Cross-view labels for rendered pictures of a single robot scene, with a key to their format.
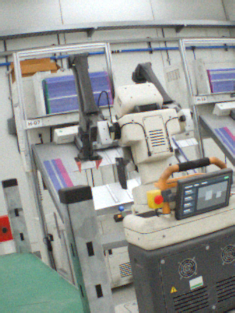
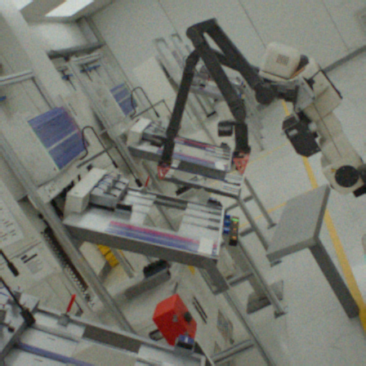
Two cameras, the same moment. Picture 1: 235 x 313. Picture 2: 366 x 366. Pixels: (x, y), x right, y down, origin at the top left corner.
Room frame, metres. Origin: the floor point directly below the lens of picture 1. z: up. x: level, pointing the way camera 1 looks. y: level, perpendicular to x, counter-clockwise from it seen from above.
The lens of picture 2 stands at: (1.16, 2.27, 1.54)
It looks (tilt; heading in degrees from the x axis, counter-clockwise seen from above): 11 degrees down; 308
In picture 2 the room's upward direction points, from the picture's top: 32 degrees counter-clockwise
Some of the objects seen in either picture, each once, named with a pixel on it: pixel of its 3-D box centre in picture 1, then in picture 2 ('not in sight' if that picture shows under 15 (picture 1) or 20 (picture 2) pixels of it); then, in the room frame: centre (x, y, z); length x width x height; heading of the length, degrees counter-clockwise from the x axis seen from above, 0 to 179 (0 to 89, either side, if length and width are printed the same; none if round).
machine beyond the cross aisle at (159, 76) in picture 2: not in sight; (188, 104); (5.41, -4.24, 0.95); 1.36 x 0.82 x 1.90; 24
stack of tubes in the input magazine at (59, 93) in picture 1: (76, 92); (51, 140); (3.30, 0.22, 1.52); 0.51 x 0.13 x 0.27; 114
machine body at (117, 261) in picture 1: (91, 250); (155, 347); (3.39, 0.33, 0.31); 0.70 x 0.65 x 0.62; 114
